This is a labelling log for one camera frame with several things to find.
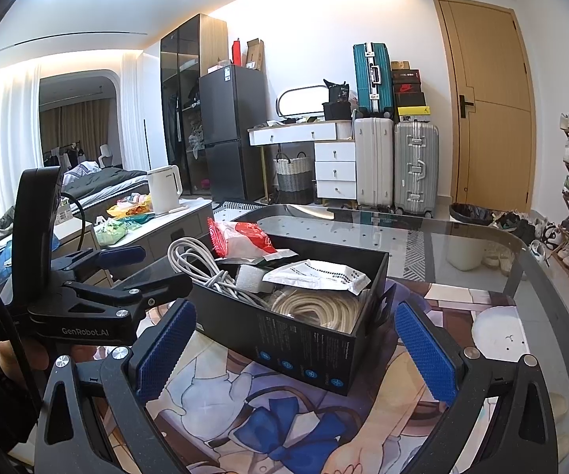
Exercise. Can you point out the white electric kettle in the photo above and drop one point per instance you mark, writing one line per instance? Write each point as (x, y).
(163, 190)

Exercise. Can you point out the brown cardboard box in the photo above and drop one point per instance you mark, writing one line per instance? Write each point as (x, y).
(255, 54)

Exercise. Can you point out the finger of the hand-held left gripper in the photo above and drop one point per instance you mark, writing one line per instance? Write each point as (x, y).
(156, 292)
(121, 255)

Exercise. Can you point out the wooden door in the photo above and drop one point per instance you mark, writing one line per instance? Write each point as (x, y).
(487, 148)

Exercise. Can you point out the bed with dark duvet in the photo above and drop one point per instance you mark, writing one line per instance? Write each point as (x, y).
(101, 180)

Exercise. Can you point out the black cardboard box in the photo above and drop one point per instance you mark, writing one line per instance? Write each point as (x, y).
(304, 340)

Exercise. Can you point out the white chair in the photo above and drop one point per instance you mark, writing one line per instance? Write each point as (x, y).
(106, 155)

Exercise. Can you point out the black white patterned rug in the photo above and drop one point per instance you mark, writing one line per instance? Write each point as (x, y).
(240, 204)

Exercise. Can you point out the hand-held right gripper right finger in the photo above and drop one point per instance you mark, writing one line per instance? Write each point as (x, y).
(425, 353)

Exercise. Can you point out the woven laundry basket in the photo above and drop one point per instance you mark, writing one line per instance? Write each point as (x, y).
(294, 175)

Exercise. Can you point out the red white plastic packet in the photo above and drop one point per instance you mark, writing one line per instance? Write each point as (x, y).
(245, 237)

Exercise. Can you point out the person's left hand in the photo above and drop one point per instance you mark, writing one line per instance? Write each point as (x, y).
(18, 355)

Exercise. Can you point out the black bag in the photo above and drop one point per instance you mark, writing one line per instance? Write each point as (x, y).
(336, 101)

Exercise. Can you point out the group of loose shoes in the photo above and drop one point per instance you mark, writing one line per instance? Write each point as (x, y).
(521, 229)

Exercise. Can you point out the white trash bin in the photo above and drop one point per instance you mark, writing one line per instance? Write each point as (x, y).
(467, 252)

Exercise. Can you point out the silver suitcase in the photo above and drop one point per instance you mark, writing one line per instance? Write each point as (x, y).
(415, 168)

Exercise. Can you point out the dark grey refrigerator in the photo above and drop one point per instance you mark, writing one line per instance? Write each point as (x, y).
(230, 123)

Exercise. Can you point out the tan shoe box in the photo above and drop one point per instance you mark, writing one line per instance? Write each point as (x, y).
(400, 65)

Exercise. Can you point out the white dresser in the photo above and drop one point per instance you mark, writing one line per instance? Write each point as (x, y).
(334, 173)

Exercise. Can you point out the oval mirror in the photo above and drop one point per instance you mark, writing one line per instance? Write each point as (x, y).
(299, 101)

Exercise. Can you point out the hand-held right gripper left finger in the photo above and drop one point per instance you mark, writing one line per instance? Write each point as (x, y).
(163, 350)

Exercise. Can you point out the black red shoe box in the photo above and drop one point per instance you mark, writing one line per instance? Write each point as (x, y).
(407, 87)

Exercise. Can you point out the white yellow shoe box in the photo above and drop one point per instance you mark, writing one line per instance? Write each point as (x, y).
(414, 115)

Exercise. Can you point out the glass door wardrobe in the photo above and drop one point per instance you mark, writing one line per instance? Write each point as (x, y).
(181, 84)

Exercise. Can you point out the white curtain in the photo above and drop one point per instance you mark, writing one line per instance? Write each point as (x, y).
(3, 148)

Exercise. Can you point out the white printed sachet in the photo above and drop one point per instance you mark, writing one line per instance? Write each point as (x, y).
(319, 276)

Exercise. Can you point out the colourful snack packets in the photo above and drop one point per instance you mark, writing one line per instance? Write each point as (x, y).
(116, 227)

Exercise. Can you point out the teal suitcase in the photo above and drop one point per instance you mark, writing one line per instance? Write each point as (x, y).
(366, 79)

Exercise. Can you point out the white suitcase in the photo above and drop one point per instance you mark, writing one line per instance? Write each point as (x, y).
(373, 163)

